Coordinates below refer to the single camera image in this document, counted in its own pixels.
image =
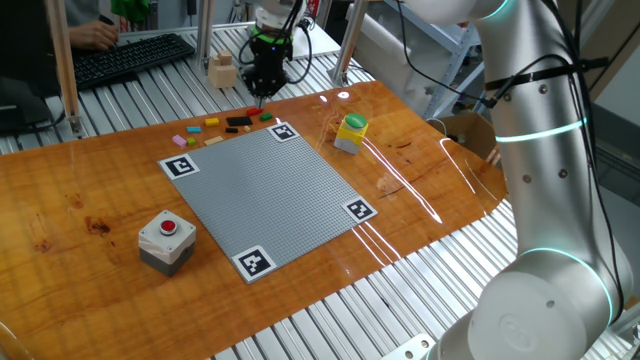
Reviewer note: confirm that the yellow Lego brick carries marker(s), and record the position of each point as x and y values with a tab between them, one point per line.
212	121

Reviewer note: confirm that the aluminium frame bar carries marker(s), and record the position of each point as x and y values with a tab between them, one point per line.
597	17

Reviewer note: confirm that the aluminium frame post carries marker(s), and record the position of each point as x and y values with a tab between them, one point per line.
347	45
204	30

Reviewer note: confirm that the white flat board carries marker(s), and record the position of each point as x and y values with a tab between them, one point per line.
317	45

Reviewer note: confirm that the grey metal shelf frame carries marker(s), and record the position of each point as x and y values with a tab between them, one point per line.
452	65

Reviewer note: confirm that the small lime Lego brick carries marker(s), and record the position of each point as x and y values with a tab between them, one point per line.
191	141

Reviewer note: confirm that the grey Lego baseplate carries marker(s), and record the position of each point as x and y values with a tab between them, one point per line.
265	200

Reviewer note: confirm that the black computer monitor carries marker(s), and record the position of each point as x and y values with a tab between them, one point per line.
25	50

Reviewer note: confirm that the person in grey shirt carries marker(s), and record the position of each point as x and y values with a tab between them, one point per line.
85	10

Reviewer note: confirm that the pink Lego brick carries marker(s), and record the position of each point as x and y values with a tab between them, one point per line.
179	140

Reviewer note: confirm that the black Lego plate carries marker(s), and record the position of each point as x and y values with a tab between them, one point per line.
239	121

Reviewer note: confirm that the black computer keyboard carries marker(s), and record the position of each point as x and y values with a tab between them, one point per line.
130	57

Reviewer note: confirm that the cyan Lego brick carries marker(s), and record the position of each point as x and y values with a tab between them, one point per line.
194	129

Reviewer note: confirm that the yellow and grey button box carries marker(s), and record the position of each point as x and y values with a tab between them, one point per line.
351	134

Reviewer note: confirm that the tan Lego plate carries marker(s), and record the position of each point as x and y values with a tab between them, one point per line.
214	140

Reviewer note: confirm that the person's bare hand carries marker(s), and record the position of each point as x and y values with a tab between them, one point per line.
97	35

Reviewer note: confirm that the wood grain mat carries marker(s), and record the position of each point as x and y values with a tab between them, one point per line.
100	300

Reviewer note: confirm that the grey box with red button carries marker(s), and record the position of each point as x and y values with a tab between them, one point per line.
167	245

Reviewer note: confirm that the dark grey cabinet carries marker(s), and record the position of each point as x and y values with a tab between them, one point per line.
617	150

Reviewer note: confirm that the red Lego brick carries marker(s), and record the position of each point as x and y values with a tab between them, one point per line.
254	111

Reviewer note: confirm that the black white fiducial marker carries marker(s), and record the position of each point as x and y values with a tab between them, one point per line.
254	262
283	131
360	209

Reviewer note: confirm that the wooden frame post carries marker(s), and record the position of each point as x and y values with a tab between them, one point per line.
62	60

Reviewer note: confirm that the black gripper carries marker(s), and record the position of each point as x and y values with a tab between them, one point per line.
269	62

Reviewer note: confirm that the fiducial marker with C pattern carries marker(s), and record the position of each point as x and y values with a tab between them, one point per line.
179	166

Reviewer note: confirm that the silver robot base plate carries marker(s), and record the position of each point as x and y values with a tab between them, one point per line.
410	349

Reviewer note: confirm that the green Lego brick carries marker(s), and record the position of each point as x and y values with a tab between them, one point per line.
266	116

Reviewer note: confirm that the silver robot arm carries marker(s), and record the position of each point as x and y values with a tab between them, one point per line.
540	175

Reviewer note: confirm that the brown cardboard panel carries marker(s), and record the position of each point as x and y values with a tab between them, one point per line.
612	50

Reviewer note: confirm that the person's bare forearm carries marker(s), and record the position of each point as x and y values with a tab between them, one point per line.
73	35

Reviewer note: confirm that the beige block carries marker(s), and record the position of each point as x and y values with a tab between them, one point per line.
222	76

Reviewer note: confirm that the green cloth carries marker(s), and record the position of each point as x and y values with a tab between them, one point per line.
130	10

